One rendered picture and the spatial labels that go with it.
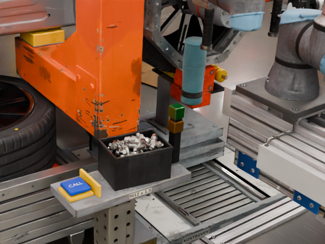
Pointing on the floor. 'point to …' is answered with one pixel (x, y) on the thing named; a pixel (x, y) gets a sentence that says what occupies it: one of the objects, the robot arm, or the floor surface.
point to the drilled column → (115, 224)
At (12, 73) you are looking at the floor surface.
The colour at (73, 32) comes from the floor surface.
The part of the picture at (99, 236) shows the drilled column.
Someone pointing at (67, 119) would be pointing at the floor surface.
